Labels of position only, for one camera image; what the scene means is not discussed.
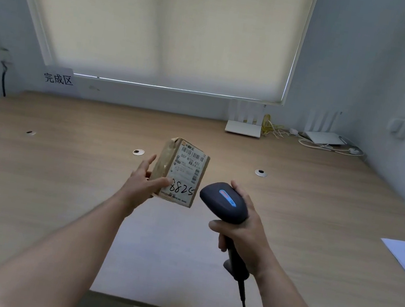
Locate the white upright router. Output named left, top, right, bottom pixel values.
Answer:
left=224, top=98, right=267, bottom=138

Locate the small labelled cardboard parcel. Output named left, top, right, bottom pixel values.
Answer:
left=145, top=134, right=213, bottom=211

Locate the white cable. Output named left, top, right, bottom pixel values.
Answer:
left=274, top=127, right=367, bottom=159

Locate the person's right hand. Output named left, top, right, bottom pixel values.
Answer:
left=201, top=178, right=284, bottom=282

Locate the dark grey barcode scanner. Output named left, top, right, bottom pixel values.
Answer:
left=187, top=179, right=264, bottom=283

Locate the yellow network cable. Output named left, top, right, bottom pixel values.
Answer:
left=260, top=114, right=289, bottom=140

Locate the person's left hand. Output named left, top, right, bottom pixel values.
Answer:
left=113, top=149, right=178, bottom=225

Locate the beige roller blind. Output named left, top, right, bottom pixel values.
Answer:
left=0, top=0, right=316, bottom=110

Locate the white paper sign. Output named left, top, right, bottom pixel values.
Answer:
left=37, top=64, right=82, bottom=96

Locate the person's left forearm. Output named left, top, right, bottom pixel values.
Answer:
left=0, top=174, right=132, bottom=307

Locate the white flat router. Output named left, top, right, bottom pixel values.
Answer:
left=301, top=106, right=352, bottom=149

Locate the white wall socket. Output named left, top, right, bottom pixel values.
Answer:
left=0, top=46, right=15, bottom=67

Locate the black power cable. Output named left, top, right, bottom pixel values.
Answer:
left=0, top=61, right=12, bottom=97

